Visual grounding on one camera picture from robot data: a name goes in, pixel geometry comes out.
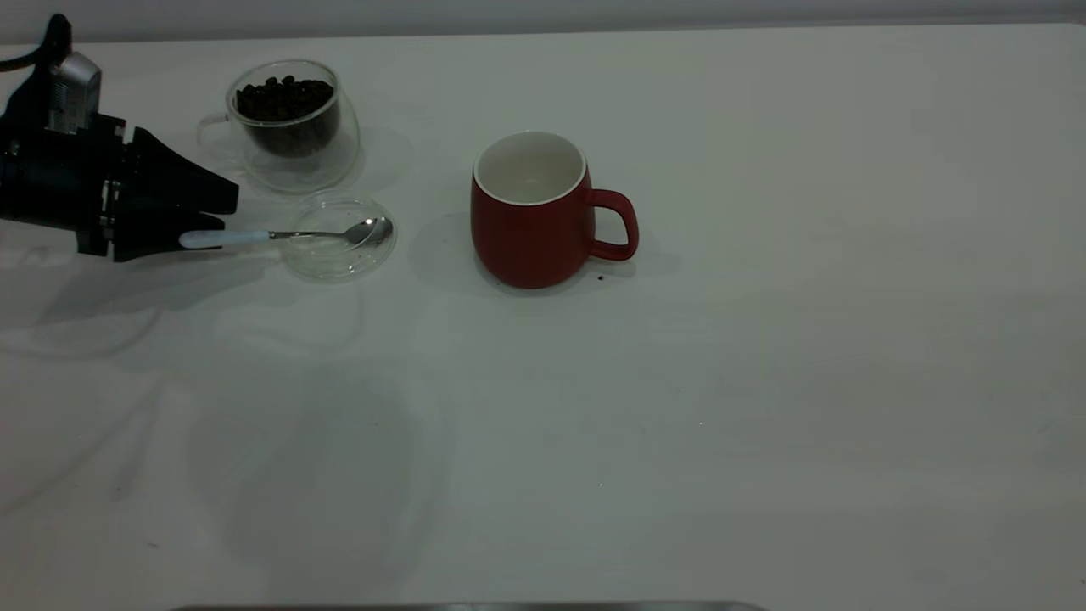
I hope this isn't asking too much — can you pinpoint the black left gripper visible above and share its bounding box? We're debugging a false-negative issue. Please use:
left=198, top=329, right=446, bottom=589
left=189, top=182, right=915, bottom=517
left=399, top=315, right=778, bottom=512
left=0, top=112, right=240, bottom=263

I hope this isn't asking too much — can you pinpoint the spoon with pale blue handle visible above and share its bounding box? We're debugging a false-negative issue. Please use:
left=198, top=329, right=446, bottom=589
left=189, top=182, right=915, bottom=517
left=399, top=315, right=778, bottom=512
left=179, top=216, right=393, bottom=250

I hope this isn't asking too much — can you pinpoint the dark coffee bean pile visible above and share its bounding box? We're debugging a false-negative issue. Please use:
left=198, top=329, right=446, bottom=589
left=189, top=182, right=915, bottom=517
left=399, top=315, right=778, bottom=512
left=235, top=76, right=342, bottom=159

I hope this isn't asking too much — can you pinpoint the double-walled glass cup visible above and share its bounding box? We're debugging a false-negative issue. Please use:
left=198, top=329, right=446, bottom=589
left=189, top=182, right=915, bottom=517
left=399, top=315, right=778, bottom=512
left=197, top=59, right=362, bottom=196

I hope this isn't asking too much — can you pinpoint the red ceramic mug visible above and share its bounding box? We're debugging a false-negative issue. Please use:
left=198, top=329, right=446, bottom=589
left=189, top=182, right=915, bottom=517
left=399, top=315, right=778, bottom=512
left=471, top=130, right=640, bottom=290

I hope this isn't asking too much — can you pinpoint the clear round glass lid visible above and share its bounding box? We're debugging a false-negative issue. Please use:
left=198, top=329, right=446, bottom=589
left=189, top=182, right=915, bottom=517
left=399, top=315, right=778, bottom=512
left=280, top=197, right=398, bottom=283

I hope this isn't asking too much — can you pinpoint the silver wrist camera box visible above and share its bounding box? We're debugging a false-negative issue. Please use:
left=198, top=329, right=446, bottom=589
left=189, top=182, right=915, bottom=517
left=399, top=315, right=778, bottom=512
left=47, top=51, right=103, bottom=133

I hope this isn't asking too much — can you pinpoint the black camera cable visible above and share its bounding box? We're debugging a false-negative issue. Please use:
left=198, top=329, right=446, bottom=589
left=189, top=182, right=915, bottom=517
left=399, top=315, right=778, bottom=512
left=0, top=13, right=74, bottom=76

